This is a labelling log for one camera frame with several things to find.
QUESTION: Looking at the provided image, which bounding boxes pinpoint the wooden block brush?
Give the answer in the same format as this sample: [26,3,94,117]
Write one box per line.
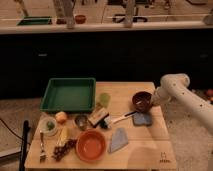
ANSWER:
[88,108,108,127]

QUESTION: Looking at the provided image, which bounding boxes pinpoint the black white dish brush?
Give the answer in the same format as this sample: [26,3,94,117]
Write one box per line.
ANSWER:
[100,111,135,129]

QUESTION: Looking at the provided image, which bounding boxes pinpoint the background green tray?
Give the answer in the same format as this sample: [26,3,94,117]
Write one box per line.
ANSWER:
[18,16,52,26]

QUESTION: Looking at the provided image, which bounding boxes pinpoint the blue sponge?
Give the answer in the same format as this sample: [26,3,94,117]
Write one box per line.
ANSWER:
[132,113,152,126]

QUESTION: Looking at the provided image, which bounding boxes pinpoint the yellow banana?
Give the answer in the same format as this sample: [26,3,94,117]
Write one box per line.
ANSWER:
[57,126,68,147]

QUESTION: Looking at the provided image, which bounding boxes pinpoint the green cup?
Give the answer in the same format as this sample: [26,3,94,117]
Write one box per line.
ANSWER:
[99,93,110,108]

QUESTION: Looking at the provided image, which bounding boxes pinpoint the black stand pole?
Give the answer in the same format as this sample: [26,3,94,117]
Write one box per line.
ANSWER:
[19,120,30,171]

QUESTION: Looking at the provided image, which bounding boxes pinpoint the dark brown bowl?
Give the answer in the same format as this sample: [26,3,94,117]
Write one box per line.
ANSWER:
[132,91,152,113]

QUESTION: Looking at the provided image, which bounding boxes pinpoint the small metal cup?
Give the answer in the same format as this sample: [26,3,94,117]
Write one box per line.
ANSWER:
[75,115,87,131]

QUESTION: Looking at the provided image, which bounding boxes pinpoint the green plastic tray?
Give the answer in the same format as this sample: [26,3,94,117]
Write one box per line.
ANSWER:
[40,78,96,113]

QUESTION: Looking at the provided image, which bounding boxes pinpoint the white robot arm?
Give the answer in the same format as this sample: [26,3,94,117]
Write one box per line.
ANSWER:
[151,73,213,130]

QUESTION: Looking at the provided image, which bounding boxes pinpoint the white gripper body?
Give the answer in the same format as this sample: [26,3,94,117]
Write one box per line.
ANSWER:
[151,87,171,106]

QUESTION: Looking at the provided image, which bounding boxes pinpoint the metal fork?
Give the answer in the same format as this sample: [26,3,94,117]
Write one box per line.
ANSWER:
[40,131,46,162]

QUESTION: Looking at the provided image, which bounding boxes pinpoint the blue grey cloth wedge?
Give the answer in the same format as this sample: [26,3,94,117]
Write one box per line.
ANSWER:
[108,128,128,153]

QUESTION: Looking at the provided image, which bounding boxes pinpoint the background orange bowl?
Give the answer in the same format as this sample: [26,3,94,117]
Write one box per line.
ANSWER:
[75,15,86,24]

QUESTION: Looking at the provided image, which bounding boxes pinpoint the purple grapes bunch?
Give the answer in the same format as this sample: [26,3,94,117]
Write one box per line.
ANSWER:
[52,139,77,161]

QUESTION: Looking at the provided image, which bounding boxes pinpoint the orange fruit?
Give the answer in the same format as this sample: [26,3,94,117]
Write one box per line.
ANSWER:
[55,111,68,124]

